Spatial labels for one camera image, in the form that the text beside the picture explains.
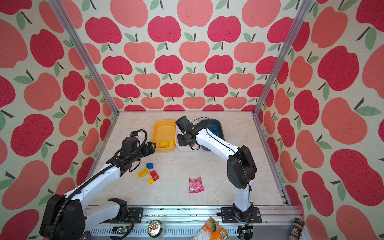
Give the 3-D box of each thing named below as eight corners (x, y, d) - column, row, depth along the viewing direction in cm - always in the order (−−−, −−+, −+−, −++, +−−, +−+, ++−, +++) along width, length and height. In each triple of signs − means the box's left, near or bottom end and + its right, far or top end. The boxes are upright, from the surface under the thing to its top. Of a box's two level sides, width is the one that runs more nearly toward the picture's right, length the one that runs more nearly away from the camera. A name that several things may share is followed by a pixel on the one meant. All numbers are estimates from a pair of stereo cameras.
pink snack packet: (189, 193, 83) (189, 192, 81) (187, 179, 88) (187, 178, 86) (204, 191, 84) (204, 190, 82) (201, 177, 89) (201, 176, 87)
